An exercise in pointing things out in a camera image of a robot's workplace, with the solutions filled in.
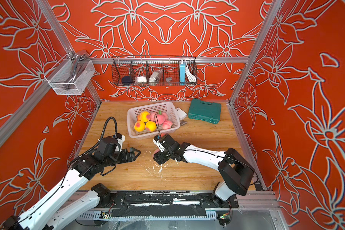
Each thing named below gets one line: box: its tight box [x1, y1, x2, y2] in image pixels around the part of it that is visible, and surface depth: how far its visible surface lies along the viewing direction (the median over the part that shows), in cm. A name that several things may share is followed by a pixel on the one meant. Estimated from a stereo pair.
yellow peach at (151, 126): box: [145, 120, 157, 133], surface depth 99 cm
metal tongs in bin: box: [64, 53, 84, 89], surface depth 87 cm
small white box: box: [175, 107, 187, 121], surface depth 112 cm
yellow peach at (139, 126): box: [134, 120, 146, 133], surface depth 98 cm
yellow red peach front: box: [139, 111, 151, 123], surface depth 99 cm
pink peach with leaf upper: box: [161, 119, 173, 130], surface depth 99 cm
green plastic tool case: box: [187, 98, 222, 125], surface depth 111 cm
